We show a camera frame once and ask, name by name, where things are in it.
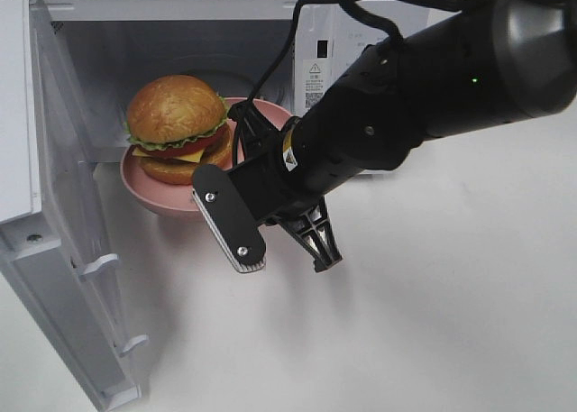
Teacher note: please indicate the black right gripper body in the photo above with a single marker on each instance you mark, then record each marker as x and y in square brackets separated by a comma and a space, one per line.
[291, 173]

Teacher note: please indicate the white microwave oven body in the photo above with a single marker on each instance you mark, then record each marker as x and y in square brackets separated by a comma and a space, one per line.
[127, 43]

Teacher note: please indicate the white microwave door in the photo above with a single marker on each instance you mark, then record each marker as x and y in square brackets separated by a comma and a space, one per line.
[55, 251]

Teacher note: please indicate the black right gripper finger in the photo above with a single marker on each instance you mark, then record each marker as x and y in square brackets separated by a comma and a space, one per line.
[313, 231]
[256, 122]

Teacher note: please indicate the glass microwave turntable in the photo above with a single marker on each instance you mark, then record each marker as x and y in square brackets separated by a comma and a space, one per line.
[227, 83]

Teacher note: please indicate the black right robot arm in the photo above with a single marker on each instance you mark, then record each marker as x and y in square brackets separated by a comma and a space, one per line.
[445, 67]

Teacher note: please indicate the white warning label sticker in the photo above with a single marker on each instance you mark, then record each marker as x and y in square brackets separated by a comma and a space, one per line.
[314, 78]

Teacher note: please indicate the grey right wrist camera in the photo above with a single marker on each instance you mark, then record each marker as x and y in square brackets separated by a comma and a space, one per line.
[229, 219]

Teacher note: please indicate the burger with lettuce and cheese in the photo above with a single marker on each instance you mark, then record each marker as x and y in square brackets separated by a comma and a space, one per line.
[175, 124]

